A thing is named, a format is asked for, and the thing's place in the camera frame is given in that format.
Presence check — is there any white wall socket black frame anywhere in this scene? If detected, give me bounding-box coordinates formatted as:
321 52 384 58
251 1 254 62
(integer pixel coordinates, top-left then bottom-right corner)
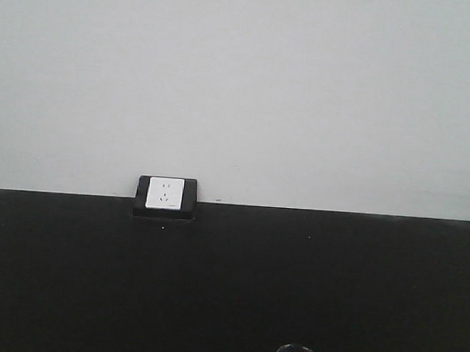
132 175 198 221

